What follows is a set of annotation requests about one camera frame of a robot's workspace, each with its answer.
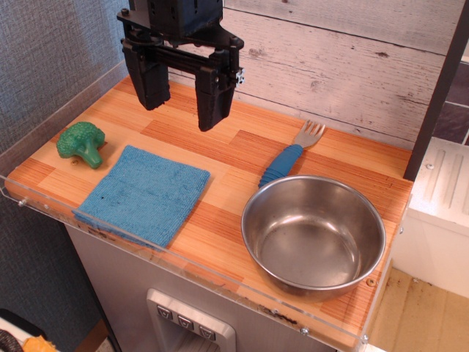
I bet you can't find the grey toy dispenser panel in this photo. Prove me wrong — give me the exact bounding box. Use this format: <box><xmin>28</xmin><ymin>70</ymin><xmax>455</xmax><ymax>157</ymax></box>
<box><xmin>147</xmin><ymin>288</ymin><xmax>237</xmax><ymax>351</ymax></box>

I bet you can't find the green plastic broccoli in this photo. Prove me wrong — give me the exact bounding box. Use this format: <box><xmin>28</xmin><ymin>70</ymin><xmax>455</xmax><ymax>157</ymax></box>
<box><xmin>56</xmin><ymin>122</ymin><xmax>106</xmax><ymax>169</ymax></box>

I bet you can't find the yellow object at corner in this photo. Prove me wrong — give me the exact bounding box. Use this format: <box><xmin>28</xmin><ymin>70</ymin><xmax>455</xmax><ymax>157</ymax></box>
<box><xmin>22</xmin><ymin>336</ymin><xmax>57</xmax><ymax>352</ymax></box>

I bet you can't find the dark grey right post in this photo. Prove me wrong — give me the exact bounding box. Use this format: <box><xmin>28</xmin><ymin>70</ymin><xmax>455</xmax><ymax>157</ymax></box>
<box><xmin>403</xmin><ymin>1</ymin><xmax>468</xmax><ymax>181</ymax></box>

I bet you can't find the blue cloth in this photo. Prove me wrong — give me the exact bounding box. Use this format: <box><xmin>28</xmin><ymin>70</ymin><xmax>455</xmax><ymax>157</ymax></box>
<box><xmin>74</xmin><ymin>145</ymin><xmax>210</xmax><ymax>247</ymax></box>

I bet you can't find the stainless steel bowl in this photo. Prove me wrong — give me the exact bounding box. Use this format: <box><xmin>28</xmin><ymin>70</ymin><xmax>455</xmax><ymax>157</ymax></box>
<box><xmin>240</xmin><ymin>175</ymin><xmax>386</xmax><ymax>301</ymax></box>

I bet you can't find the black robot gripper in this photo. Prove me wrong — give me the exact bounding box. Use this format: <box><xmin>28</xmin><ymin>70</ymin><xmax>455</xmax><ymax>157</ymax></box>
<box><xmin>117</xmin><ymin>1</ymin><xmax>245</xmax><ymax>131</ymax></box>

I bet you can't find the clear acrylic table guard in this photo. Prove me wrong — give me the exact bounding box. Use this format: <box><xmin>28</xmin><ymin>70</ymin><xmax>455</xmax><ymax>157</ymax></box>
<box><xmin>1</xmin><ymin>63</ymin><xmax>385</xmax><ymax>351</ymax></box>

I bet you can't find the blue handled metal fork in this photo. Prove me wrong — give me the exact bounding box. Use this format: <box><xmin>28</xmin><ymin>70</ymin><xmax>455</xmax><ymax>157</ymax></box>
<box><xmin>258</xmin><ymin>120</ymin><xmax>325</xmax><ymax>188</ymax></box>

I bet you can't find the white toy sink unit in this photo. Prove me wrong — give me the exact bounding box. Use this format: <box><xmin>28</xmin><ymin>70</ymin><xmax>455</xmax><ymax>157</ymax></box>
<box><xmin>391</xmin><ymin>138</ymin><xmax>468</xmax><ymax>297</ymax></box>

